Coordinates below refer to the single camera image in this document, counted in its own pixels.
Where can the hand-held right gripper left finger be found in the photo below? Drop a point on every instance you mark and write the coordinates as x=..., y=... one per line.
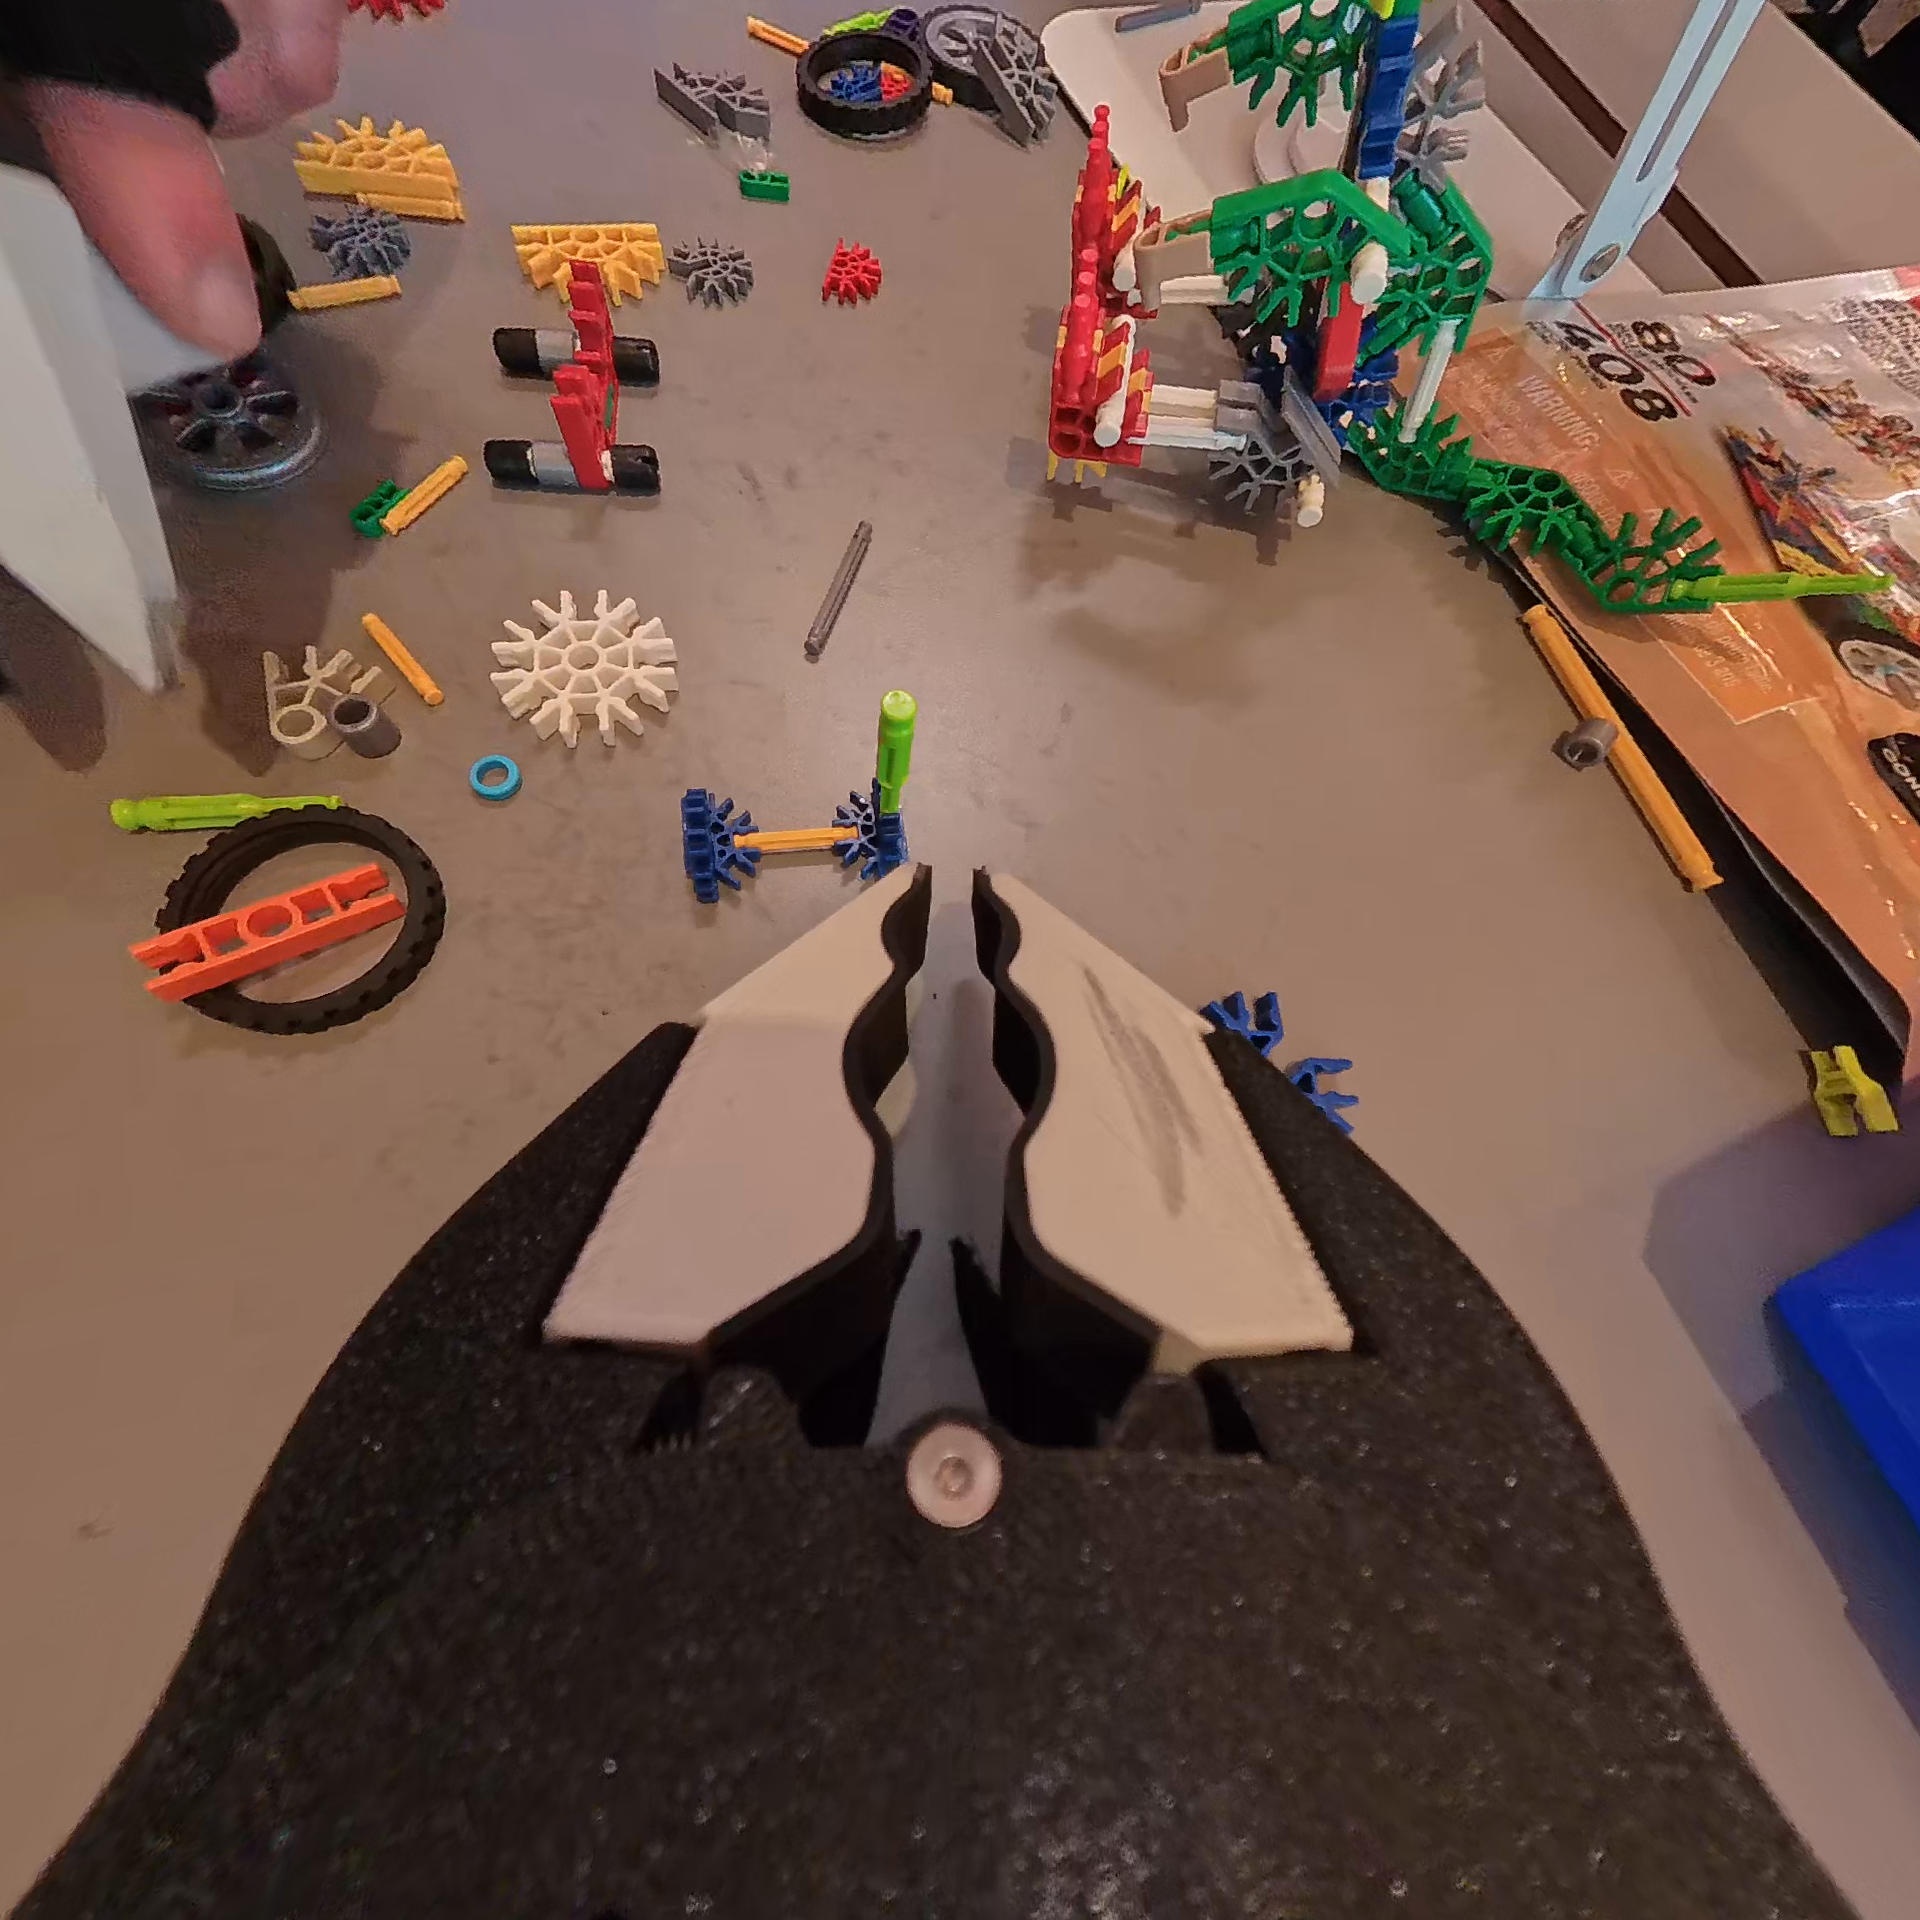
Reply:
x=721, y=1157

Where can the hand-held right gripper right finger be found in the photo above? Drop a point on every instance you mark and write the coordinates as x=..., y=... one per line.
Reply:
x=1185, y=1187

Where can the blue connectors green rod assembly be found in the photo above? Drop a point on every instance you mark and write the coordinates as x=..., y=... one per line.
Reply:
x=878, y=831

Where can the lime green toy rod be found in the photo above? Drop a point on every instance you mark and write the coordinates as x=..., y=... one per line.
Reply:
x=224, y=811

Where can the person's left hand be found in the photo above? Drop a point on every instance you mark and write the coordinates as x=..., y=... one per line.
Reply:
x=163, y=226

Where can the grey wheel hub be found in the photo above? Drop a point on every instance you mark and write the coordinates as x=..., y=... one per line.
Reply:
x=224, y=430

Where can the small black toy wheel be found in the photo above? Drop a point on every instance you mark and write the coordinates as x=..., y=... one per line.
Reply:
x=270, y=274

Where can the green clip with yellow rod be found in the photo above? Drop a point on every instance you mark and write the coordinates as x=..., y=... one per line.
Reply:
x=408, y=495

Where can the beige toy connector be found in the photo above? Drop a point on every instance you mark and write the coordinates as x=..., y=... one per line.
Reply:
x=300, y=703

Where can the grey snowflake connector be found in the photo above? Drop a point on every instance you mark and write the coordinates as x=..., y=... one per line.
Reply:
x=706, y=270
x=360, y=237

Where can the short yellow toy rod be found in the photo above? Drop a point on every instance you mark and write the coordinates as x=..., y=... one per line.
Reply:
x=401, y=658

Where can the large black toy tyre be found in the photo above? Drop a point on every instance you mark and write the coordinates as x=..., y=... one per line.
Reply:
x=419, y=900

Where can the grey toy spacer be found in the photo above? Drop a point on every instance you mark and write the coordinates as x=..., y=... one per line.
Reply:
x=1588, y=741
x=364, y=731

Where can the yellow half-circle connector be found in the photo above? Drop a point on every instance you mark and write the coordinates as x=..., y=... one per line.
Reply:
x=375, y=170
x=586, y=248

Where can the orange toy connector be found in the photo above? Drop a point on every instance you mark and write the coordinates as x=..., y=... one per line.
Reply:
x=270, y=930

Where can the white snowflake connector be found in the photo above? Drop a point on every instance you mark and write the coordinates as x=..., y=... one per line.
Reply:
x=582, y=668

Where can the red and black toy assembly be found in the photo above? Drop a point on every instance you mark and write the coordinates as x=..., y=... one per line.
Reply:
x=582, y=376

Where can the grey toy rod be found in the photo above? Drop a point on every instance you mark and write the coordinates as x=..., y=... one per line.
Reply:
x=837, y=589

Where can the long yellow toy rod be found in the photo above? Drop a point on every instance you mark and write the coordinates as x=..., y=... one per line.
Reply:
x=1642, y=780

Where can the lime green toy connector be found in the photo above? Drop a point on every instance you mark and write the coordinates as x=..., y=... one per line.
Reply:
x=1849, y=1086

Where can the blue plastic box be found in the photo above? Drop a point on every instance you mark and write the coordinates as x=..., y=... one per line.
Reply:
x=1859, y=1352

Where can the printed plastic toy bag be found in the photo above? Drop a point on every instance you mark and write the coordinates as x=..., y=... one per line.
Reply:
x=1697, y=674

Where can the grey toy connectors pair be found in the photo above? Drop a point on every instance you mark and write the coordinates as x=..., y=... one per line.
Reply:
x=718, y=98

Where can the green clip with clear rod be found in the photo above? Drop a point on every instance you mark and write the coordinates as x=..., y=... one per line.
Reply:
x=763, y=183

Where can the orange toy rod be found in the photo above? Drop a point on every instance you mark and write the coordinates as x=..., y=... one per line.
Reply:
x=780, y=34

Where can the small black toy tyre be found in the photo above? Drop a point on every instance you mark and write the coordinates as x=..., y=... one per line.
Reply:
x=817, y=106

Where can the small green toy piece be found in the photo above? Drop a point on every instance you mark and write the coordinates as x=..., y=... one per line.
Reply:
x=863, y=18

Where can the multicolour construction toy model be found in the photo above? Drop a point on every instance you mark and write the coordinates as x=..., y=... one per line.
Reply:
x=1307, y=254

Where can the grey spoked toy wheel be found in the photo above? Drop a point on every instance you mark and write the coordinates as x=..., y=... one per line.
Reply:
x=961, y=38

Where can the grey half-circle connector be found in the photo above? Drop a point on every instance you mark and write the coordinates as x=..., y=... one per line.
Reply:
x=1017, y=88

